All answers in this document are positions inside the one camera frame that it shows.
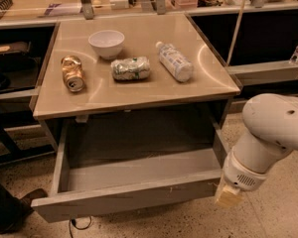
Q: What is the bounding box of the grey drawer cabinet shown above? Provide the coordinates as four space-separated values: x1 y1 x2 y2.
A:
33 14 239 154

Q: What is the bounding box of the white bowl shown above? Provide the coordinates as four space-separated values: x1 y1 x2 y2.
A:
88 30 125 60

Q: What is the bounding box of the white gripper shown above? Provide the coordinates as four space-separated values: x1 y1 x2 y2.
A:
215 150 267 207

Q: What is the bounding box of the brown shoe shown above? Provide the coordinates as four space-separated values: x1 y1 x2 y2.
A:
20 188 48 217

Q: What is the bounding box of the clear plastic water bottle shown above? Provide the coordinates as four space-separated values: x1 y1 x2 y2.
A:
156 42 194 82

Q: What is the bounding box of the purple white paper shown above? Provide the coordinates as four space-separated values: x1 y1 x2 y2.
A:
44 3 82 17

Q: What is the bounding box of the black cable on floor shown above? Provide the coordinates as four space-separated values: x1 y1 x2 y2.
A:
68 215 93 238

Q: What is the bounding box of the crushed gold can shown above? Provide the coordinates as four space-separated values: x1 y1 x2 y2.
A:
61 56 85 92

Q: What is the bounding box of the dark trouser leg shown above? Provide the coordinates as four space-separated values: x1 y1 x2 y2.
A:
0 183 23 234

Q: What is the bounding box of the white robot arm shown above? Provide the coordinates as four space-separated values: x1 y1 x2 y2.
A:
215 93 298 207

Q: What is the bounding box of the crushed green white can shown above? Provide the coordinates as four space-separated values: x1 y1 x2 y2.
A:
110 57 151 81

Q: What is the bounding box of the grey top drawer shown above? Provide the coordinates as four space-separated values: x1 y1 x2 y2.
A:
33 106 226 222

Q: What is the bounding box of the wooden stick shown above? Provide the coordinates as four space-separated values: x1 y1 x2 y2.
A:
226 0 246 66

